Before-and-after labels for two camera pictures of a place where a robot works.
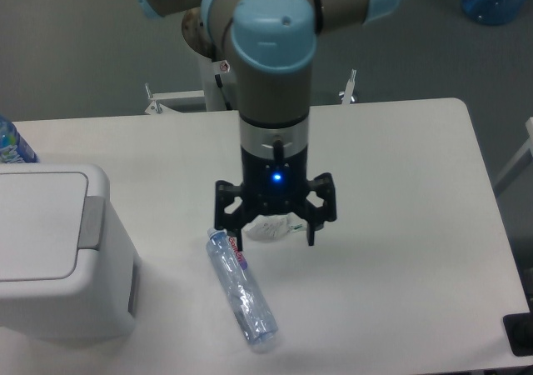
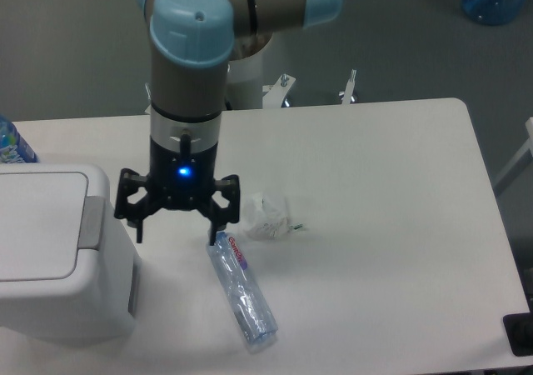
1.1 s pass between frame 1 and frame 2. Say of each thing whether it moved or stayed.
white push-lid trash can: stayed
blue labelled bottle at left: stayed
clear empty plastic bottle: stayed
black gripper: moved
